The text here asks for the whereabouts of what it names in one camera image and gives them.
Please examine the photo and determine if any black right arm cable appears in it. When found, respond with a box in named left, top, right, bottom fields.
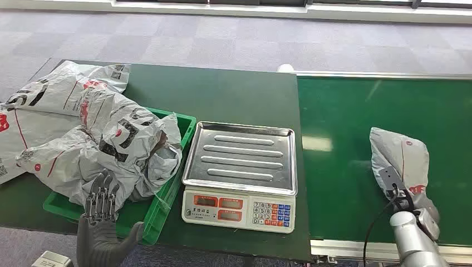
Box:
left=362, top=184, right=401, bottom=267

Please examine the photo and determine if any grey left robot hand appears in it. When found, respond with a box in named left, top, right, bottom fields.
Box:
left=76, top=169, right=145, bottom=267

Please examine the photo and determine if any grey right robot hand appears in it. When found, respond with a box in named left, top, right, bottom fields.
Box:
left=378, top=166, right=416, bottom=212

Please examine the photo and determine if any green plastic bin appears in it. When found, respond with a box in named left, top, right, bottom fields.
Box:
left=43, top=107, right=197, bottom=246

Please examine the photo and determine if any flat grey mailer with QR codes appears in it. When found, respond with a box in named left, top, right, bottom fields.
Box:
left=5, top=61, right=131, bottom=117

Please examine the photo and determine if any flat grey mailer with red line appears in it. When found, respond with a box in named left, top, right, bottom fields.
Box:
left=0, top=105, right=80, bottom=185

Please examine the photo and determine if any grey plastic courier package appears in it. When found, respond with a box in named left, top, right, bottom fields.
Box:
left=370, top=127, right=430, bottom=207

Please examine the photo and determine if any electronic scale with steel tray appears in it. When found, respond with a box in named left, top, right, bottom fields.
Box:
left=181, top=121, right=298, bottom=234

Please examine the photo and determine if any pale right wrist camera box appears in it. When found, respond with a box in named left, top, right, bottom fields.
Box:
left=415, top=208, right=440, bottom=240

